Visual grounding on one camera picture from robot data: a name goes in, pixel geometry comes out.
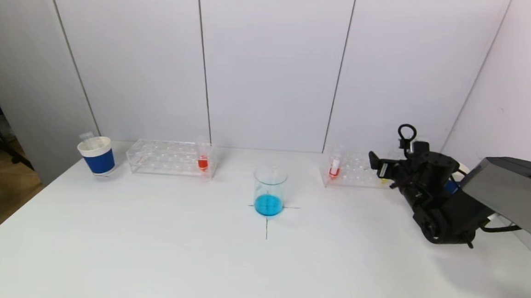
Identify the clear graduated plastic test tube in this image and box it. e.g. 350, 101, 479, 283
78, 131, 100, 151

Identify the blue white paper cup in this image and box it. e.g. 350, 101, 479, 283
445, 162, 471, 195
75, 135, 118, 178

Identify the test tube with red pigment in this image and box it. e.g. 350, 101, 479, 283
195, 138, 212, 172

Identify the thin black camera cable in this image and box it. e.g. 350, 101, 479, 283
397, 124, 418, 152

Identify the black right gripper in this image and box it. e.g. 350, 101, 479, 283
367, 151, 411, 185

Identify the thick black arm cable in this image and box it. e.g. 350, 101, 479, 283
479, 219, 523, 235

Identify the clear acrylic test tube rack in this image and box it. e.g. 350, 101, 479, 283
126, 138, 215, 179
319, 149, 388, 190

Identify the clear glass beaker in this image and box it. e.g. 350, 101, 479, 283
251, 164, 289, 218

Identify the red pigment tube white label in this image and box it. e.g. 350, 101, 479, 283
328, 146, 344, 179

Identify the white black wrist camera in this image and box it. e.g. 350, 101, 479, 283
410, 139, 431, 155

